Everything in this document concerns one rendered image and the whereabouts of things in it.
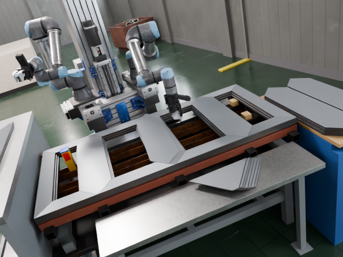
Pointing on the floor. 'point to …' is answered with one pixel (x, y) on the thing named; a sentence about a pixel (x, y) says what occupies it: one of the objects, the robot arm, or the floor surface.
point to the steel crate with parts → (118, 41)
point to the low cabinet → (7, 79)
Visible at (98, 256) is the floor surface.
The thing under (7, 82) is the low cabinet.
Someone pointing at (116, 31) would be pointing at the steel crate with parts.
